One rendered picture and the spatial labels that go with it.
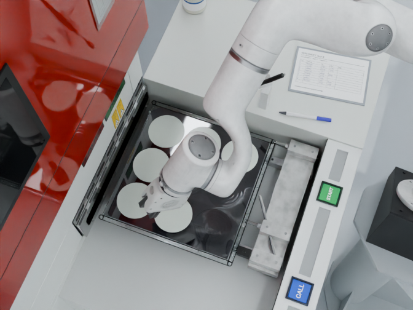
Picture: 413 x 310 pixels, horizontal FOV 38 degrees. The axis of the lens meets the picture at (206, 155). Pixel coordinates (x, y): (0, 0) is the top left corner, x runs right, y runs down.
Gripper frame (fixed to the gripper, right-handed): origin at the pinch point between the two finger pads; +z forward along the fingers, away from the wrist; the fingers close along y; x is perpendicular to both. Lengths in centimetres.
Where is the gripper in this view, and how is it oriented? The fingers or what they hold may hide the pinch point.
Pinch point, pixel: (153, 209)
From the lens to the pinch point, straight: 148.9
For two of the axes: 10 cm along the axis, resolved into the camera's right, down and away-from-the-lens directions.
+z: -3.9, 4.8, 7.8
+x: -3.1, -8.7, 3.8
